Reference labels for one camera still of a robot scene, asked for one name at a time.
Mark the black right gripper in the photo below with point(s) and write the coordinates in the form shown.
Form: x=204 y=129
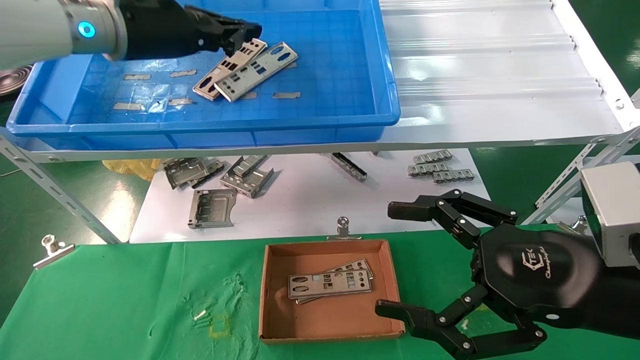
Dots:
x=535 y=275

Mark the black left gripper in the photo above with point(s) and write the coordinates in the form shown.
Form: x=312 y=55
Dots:
x=160 y=27

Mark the silver metal I/O shield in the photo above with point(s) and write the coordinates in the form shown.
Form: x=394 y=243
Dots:
x=257 y=70
x=330 y=285
x=357 y=264

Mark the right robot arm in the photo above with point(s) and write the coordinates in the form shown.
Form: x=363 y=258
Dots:
x=620 y=300

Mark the blue plastic tray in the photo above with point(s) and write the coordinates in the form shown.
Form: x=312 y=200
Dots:
x=325 y=75

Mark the brown cardboard box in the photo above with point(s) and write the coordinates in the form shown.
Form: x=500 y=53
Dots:
x=325 y=315

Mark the gold-tinted metal I/O shield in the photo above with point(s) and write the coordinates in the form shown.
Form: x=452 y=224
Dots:
x=215 y=75

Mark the small slotted metal strip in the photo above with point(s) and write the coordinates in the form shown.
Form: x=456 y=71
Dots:
x=432 y=158
x=454 y=176
x=427 y=169

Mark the perforated steel angle bar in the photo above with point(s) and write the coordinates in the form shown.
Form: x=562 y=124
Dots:
x=537 y=212
x=45 y=182
x=560 y=182

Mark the silver binder clip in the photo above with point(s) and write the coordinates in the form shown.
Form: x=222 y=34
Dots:
x=575 y=225
x=343 y=227
x=52 y=254

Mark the narrow metal strip part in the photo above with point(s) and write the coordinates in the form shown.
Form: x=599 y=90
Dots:
x=349 y=167

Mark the white paper sheet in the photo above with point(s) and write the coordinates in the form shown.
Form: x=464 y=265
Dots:
x=310 y=200

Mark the yellow plastic bag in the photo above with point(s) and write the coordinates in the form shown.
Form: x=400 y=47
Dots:
x=135 y=169

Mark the round metal coil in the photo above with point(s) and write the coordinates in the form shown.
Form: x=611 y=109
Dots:
x=14 y=82

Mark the small white scrap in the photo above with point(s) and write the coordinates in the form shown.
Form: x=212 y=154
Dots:
x=200 y=315

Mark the green table cloth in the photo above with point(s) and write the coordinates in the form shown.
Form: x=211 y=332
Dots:
x=150 y=280

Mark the dark folded metal bracket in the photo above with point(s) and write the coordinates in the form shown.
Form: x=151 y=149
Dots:
x=215 y=170

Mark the large folded metal bracket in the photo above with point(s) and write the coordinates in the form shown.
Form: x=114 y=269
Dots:
x=182 y=172

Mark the metal drive cage bracket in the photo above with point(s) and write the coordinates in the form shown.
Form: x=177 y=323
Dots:
x=247 y=180

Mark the flat grey metal bracket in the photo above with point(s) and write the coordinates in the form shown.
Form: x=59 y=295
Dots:
x=212 y=207

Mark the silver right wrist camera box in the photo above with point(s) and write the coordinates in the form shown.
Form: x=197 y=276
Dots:
x=615 y=210

